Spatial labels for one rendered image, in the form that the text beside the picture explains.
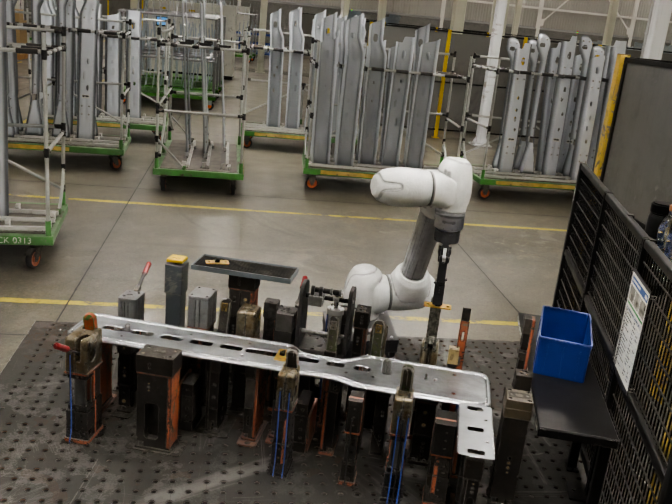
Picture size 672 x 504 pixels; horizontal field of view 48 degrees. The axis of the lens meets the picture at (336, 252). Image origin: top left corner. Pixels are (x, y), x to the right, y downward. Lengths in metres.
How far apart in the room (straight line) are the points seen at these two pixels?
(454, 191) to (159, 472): 1.22
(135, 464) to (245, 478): 0.34
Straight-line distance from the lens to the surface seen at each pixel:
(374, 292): 3.13
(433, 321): 2.52
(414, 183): 2.14
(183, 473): 2.43
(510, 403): 2.28
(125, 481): 2.40
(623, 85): 5.27
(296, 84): 11.97
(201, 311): 2.63
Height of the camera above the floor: 2.06
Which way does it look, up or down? 17 degrees down
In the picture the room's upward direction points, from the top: 6 degrees clockwise
